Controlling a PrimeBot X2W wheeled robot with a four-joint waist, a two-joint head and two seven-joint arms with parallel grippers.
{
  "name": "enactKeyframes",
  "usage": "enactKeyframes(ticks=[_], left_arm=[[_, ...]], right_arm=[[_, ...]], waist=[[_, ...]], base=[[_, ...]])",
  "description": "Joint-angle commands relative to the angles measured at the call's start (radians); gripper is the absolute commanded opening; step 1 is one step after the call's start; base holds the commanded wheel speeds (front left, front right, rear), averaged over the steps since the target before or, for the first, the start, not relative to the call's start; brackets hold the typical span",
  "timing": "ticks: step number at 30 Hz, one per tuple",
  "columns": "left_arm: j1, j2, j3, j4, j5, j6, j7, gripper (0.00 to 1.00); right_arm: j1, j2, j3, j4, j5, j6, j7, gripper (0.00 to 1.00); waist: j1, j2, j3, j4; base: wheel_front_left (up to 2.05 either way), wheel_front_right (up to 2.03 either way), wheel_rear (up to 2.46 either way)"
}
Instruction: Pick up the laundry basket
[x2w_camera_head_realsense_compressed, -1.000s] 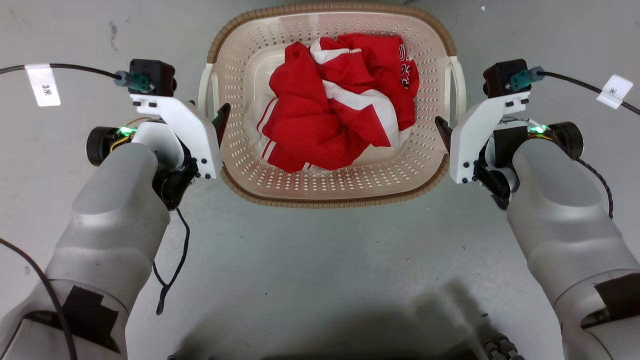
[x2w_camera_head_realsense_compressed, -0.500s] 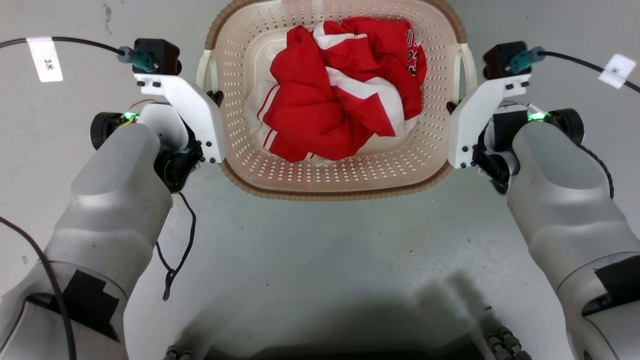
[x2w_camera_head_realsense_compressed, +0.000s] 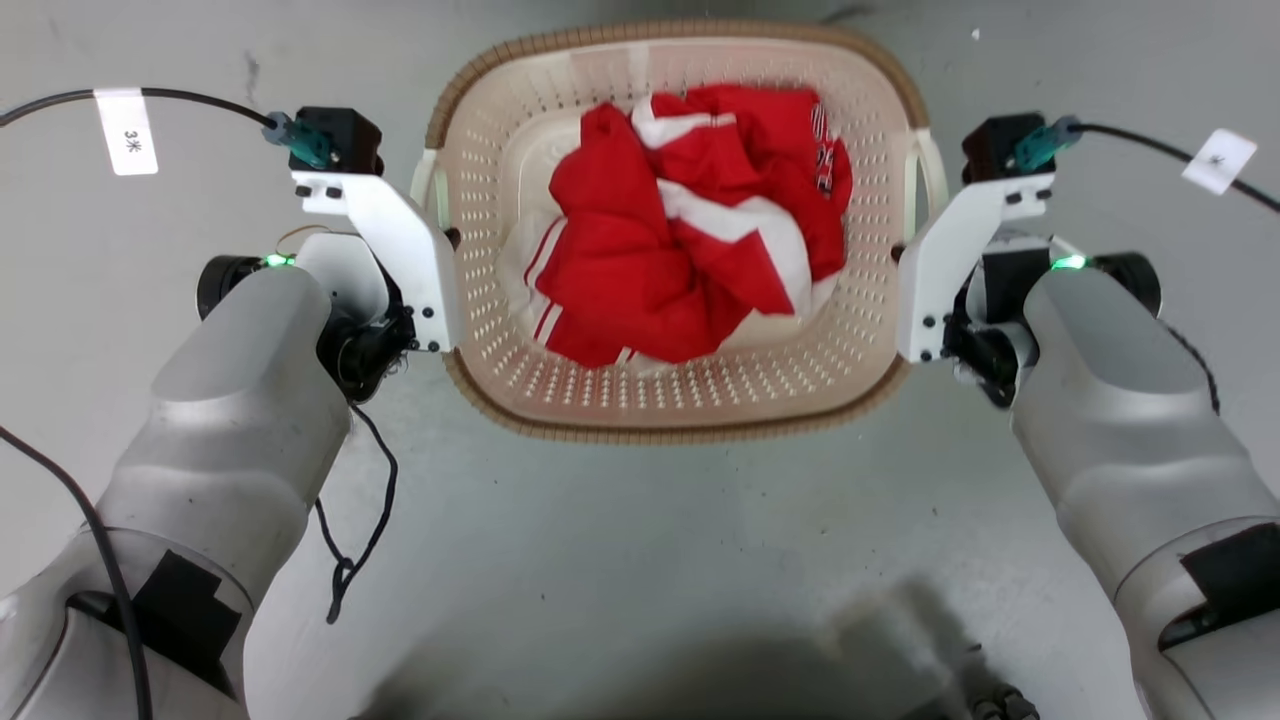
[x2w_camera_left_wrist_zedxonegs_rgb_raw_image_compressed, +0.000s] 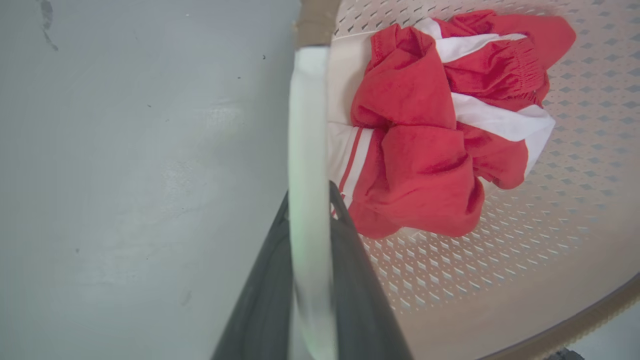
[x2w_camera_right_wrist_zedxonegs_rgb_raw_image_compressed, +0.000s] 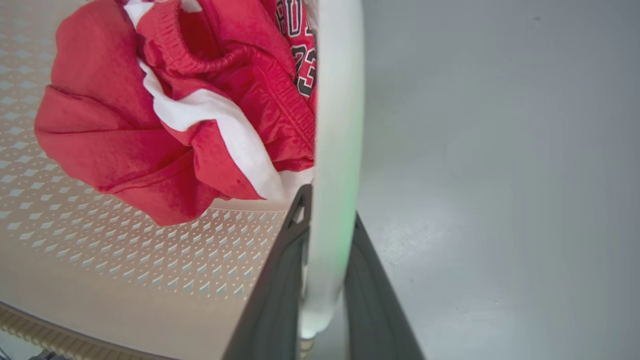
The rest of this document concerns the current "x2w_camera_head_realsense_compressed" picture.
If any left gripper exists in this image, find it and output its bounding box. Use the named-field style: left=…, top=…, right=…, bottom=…
left=296, top=232, right=418, bottom=404

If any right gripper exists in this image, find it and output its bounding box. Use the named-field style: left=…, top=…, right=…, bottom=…
left=943, top=234, right=1053, bottom=409

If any beige perforated plastic laundry basket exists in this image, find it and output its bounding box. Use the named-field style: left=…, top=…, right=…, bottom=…
left=411, top=18, right=950, bottom=446

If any red and white garment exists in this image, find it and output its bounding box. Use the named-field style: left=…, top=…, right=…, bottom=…
left=497, top=84, right=855, bottom=370

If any white right camera bracket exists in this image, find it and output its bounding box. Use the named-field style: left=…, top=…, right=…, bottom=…
left=895, top=173, right=1057, bottom=365

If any white camera bracket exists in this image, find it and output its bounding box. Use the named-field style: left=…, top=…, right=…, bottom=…
left=291, top=170, right=464, bottom=354
left=895, top=173, right=1057, bottom=365

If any white left camera bracket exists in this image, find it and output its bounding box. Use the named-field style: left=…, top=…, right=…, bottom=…
left=291, top=170, right=464, bottom=354

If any thin black dangling cable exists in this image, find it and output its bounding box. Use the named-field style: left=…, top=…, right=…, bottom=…
left=314, top=400, right=400, bottom=626

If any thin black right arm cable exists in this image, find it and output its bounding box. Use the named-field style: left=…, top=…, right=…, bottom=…
left=1163, top=322, right=1222, bottom=417

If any black right camera cable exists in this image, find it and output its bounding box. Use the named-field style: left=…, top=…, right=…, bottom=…
left=1012, top=115, right=1280, bottom=214

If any black camera cable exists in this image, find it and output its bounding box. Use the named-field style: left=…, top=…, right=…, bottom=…
left=1012, top=115, right=1280, bottom=214
left=0, top=87, right=333, bottom=169

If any white square cable tag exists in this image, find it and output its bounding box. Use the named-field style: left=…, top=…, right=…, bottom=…
left=1180, top=128, right=1259, bottom=196

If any black left camera cable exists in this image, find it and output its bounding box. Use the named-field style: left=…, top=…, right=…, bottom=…
left=0, top=87, right=333, bottom=169

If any white printed cable tag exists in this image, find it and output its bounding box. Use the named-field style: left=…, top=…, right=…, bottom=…
left=93, top=87, right=160, bottom=178

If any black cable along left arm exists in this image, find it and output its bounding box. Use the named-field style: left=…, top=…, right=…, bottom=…
left=0, top=424, right=154, bottom=720

